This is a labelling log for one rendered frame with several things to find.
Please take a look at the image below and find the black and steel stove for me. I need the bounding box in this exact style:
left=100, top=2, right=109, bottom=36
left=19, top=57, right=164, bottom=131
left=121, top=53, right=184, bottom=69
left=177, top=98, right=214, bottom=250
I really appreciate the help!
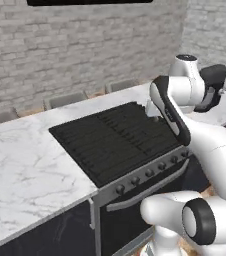
left=48, top=101, right=193, bottom=256

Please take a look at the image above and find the black range hood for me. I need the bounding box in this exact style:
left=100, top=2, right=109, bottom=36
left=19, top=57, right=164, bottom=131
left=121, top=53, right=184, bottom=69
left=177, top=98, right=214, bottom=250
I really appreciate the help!
left=26, top=0, right=154, bottom=7

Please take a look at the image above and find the steel oven door handle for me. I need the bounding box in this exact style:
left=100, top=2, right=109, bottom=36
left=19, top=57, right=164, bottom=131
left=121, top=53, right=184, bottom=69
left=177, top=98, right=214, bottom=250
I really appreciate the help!
left=105, top=159, right=190, bottom=213

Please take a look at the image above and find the black oven door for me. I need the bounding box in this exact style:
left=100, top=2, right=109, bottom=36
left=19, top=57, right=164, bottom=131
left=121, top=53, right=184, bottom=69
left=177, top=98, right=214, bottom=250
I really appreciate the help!
left=99, top=166, right=190, bottom=256

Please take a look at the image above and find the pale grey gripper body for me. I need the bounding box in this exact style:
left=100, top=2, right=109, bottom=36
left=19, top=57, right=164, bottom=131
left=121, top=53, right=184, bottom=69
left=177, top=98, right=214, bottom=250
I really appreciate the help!
left=145, top=99, right=163, bottom=118

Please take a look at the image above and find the pale cabinet door handle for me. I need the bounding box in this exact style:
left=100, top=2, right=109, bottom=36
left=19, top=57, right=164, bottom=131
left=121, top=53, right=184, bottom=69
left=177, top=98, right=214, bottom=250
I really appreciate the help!
left=87, top=197, right=97, bottom=230

